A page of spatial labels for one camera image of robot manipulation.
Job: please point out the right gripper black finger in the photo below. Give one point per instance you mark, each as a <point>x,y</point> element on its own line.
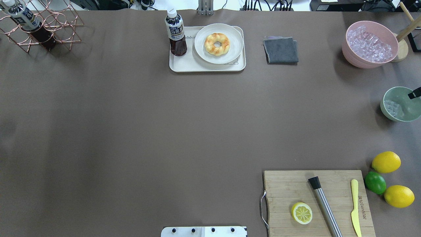
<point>415,93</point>

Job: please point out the pale green bowl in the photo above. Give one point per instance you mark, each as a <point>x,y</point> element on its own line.
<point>411,108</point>

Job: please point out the ice cubes in green bowl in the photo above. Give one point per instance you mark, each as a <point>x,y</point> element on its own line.
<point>392,110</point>

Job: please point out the pink bowl of ice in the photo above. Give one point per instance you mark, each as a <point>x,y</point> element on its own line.
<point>368,44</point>

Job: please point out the wooden glass drying stand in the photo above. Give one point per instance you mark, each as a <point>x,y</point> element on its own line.
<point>403,48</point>

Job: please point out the whole yellow lemon upper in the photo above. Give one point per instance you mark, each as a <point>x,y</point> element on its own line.
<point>386,162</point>

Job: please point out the whole yellow lemon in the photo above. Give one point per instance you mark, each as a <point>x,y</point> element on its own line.
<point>386,162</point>
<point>399,196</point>

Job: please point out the green lime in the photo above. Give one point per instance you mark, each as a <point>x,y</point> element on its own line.
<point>375,182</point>

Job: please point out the whole yellow lemon lower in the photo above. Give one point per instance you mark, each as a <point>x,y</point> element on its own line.
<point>399,196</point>

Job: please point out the yellow plastic knife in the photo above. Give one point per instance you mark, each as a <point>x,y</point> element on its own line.
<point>355,211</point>

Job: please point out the grey folded cloth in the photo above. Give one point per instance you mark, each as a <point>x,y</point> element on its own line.
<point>281,50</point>

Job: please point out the steel muddler black tip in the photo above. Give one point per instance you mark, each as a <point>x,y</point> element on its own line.
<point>324,206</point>

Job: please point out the bamboo cutting board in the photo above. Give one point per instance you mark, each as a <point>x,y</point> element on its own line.
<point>285,188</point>

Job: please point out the half lemon slice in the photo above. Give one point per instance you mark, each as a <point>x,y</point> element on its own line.
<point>301,213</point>

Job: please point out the white round plate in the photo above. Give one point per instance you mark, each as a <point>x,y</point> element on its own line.
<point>234,36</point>

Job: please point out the glazed twisted donut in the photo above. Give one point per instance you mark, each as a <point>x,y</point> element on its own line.
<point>217,44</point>

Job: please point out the cream serving tray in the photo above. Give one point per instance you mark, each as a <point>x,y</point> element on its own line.
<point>192,62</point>

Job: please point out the dark drink bottle on tray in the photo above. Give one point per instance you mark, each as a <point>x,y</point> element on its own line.
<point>175,32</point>

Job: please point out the dark bottle in rack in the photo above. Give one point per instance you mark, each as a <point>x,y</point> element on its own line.
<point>30,23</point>

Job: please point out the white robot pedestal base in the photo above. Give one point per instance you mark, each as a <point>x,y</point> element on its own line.
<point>205,231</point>

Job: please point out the copper wire bottle rack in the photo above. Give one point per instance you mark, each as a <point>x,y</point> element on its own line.
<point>58,27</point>

